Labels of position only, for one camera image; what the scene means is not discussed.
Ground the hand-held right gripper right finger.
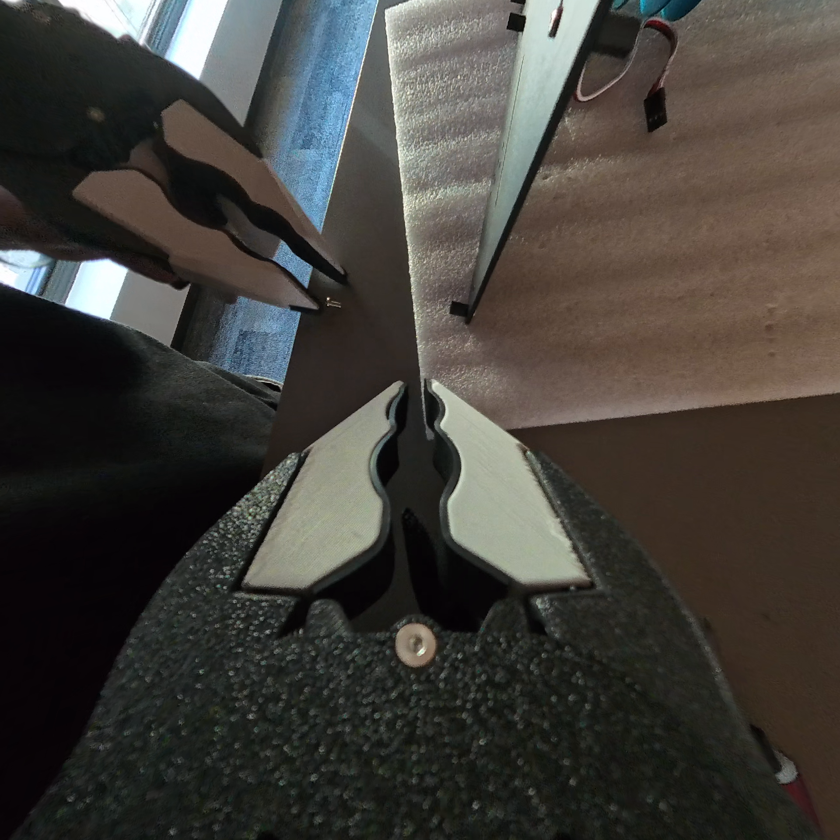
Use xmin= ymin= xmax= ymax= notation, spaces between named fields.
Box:
xmin=423 ymin=379 xmax=593 ymax=595

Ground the dark grey desk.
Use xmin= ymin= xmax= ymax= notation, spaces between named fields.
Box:
xmin=262 ymin=0 xmax=840 ymax=840

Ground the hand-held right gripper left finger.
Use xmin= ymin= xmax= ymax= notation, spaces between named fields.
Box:
xmin=241 ymin=381 xmax=406 ymax=597

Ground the person's left hand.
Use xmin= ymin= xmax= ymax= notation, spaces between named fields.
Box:
xmin=0 ymin=190 xmax=88 ymax=265

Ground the blue toy robot arm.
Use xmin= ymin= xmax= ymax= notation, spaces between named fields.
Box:
xmin=451 ymin=0 xmax=698 ymax=326

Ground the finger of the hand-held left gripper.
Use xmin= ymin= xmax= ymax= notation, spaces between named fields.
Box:
xmin=72 ymin=167 xmax=324 ymax=315
xmin=161 ymin=98 xmax=347 ymax=284

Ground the dark red screwdriver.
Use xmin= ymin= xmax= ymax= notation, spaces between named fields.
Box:
xmin=773 ymin=751 xmax=821 ymax=829

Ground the white foam sheet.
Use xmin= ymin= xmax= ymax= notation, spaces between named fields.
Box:
xmin=384 ymin=0 xmax=840 ymax=431

